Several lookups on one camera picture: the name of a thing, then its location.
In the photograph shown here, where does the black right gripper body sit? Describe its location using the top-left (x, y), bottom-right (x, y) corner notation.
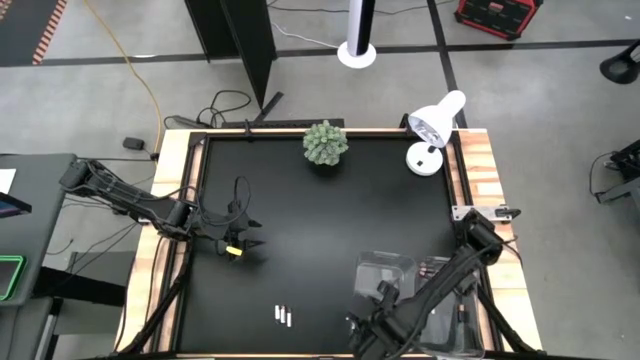
top-left (347, 302), bottom-right (401, 360)

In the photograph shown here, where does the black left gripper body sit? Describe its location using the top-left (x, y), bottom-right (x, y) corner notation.
top-left (197, 200), bottom-right (249, 257)

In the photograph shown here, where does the clear plastic bin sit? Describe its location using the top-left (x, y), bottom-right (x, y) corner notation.
top-left (353, 250), bottom-right (419, 304)

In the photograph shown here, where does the clear plastic bag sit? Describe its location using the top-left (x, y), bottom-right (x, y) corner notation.
top-left (415, 255), bottom-right (487, 360)

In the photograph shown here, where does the black power strip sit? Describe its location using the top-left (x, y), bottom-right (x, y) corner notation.
top-left (221, 118), bottom-right (346, 130)

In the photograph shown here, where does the green potted plant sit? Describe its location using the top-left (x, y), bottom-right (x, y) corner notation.
top-left (302, 119), bottom-right (350, 167)

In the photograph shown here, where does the silver mounting plate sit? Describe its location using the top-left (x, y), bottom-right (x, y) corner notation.
top-left (451, 203), bottom-right (522, 223)

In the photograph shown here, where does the white desk lamp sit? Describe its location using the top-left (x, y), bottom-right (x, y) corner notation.
top-left (405, 89), bottom-right (468, 178)

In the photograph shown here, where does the black divider panel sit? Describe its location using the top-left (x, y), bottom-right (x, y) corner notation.
top-left (184, 0), bottom-right (284, 121)

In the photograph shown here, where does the grey desk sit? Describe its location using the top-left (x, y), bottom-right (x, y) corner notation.
top-left (0, 152), bottom-right (79, 307)

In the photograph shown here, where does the white round-base pole stand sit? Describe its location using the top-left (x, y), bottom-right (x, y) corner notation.
top-left (336, 0), bottom-right (378, 70)

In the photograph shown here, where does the dark tablet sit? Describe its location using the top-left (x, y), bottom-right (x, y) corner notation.
top-left (0, 192), bottom-right (33, 220)

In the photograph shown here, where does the green-framed tablet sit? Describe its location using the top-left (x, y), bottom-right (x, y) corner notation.
top-left (0, 254), bottom-right (27, 302)

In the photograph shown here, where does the white paper sheet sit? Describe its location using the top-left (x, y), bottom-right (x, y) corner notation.
top-left (0, 168), bottom-right (18, 195)

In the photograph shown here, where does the black equipment stand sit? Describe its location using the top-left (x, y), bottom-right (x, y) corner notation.
top-left (589, 139), bottom-right (640, 205)

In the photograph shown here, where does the black mat orange edge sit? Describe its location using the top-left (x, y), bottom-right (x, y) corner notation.
top-left (0, 0), bottom-right (69, 67)

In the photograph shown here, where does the red black equipment case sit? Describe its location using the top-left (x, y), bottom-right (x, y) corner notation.
top-left (453, 0), bottom-right (545, 42)

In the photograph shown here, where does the black stool base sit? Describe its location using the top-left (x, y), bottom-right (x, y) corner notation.
top-left (598, 40), bottom-right (640, 85)

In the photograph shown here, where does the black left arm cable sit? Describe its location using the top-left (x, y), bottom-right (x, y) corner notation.
top-left (197, 174), bottom-right (252, 226)

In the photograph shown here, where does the black floor cable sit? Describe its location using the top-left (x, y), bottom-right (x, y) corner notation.
top-left (163, 89), bottom-right (253, 130)

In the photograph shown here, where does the yellow cable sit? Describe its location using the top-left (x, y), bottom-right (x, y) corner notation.
top-left (83, 0), bottom-right (164, 154)

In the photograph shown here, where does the white floor cable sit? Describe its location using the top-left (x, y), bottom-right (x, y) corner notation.
top-left (269, 19), bottom-right (342, 50)

